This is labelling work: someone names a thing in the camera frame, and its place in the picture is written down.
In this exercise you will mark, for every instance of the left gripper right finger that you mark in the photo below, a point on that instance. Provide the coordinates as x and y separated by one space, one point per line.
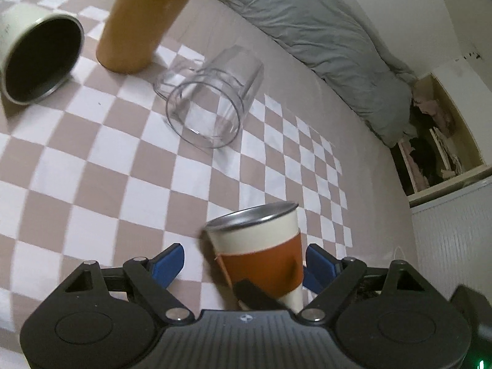
334 281

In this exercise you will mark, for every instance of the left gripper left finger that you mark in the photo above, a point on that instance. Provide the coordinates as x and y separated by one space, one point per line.
149 280

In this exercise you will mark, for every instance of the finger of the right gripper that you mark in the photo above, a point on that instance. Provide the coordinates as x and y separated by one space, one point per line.
251 297
477 311

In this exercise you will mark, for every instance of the cream cup with brown sleeve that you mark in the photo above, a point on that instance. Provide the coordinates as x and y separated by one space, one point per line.
263 245

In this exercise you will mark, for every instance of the checkered brown white cloth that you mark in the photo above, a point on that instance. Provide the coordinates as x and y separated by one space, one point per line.
95 172

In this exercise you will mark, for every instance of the beige mattress sheet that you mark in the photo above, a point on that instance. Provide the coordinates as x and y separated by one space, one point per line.
378 211

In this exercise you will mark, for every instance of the pile of folded clothes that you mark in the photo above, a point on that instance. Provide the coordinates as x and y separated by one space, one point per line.
426 156

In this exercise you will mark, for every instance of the right wooden clothes shelf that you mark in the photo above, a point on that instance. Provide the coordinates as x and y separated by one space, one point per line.
461 91

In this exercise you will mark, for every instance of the clear plastic mug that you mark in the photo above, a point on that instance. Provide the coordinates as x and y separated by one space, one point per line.
206 103

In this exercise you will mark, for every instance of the white steel tumbler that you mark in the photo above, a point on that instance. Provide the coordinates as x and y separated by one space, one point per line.
39 49

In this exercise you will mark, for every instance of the grey duvet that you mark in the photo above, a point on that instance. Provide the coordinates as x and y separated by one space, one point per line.
327 37

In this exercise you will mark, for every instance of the tan cylindrical canister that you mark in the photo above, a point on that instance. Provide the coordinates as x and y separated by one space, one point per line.
133 31

